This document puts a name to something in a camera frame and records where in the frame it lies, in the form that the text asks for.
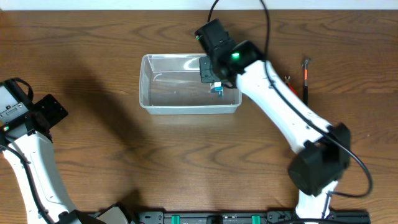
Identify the red handled pliers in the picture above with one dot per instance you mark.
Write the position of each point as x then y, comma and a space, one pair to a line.
289, 85

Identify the black handled small hammer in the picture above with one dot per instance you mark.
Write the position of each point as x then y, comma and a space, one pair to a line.
305, 64

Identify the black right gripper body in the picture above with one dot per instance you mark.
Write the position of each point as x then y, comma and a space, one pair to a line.
207, 73

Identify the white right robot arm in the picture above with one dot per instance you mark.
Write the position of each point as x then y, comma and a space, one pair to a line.
321, 149

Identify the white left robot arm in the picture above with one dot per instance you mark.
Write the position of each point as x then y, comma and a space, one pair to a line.
26, 143

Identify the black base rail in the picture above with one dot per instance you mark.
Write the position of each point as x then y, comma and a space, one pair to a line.
118, 213

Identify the blue white cardboard box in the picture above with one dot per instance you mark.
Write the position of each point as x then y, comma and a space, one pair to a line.
217, 88

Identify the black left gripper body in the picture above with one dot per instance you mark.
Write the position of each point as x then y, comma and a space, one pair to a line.
48, 114

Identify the clear plastic container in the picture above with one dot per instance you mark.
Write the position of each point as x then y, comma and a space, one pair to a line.
171, 84

